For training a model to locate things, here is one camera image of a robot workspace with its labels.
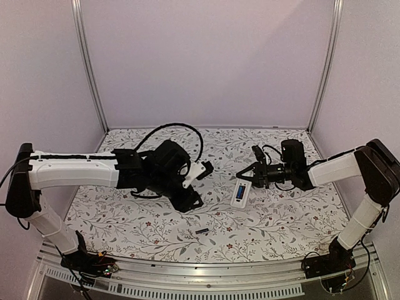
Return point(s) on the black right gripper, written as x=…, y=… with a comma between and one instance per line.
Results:
x=260, y=174

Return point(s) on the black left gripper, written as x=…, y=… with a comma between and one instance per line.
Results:
x=186, y=203

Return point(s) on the blue battery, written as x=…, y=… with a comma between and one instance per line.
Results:
x=240, y=192

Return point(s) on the white remote control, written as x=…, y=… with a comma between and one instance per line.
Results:
x=241, y=204

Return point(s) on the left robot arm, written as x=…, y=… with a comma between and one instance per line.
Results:
x=167, y=171

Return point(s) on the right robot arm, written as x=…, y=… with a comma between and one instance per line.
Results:
x=372, y=167

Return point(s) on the floral patterned table mat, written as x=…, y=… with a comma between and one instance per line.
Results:
x=276, y=223

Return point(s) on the black battery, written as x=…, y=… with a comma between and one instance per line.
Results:
x=202, y=231

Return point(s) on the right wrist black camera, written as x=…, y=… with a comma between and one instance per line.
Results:
x=259, y=154

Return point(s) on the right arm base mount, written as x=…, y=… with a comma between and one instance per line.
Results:
x=334, y=271

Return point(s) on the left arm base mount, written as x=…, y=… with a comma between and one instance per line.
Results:
x=88, y=264

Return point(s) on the front aluminium rail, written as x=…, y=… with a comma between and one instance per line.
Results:
x=142, y=279

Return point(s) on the right aluminium frame post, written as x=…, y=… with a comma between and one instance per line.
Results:
x=328, y=62

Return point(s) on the aluminium frame post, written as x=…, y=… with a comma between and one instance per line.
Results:
x=328, y=62
x=77, y=13

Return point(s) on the left aluminium frame post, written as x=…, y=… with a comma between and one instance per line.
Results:
x=77, y=13

